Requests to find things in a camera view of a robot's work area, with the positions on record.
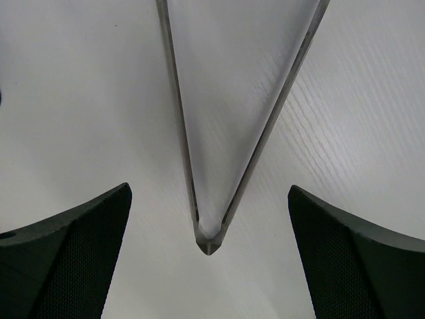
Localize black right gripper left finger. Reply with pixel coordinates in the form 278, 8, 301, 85
1, 183, 132, 318

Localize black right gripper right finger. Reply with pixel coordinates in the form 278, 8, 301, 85
288, 185, 424, 318

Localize metal tongs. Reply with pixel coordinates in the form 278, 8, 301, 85
157, 1, 329, 256

